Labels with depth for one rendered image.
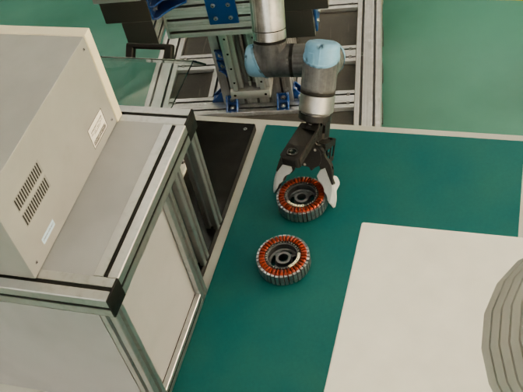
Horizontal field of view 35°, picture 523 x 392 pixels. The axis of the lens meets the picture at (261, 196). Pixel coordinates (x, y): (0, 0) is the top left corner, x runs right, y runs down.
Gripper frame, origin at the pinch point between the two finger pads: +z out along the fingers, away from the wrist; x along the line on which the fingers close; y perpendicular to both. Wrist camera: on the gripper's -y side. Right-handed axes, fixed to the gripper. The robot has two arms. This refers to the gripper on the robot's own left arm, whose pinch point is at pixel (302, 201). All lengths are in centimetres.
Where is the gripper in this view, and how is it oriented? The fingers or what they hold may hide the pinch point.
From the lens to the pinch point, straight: 182.0
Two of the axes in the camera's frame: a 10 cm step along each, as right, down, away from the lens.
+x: -8.9, -2.3, 4.0
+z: -0.8, 9.3, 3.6
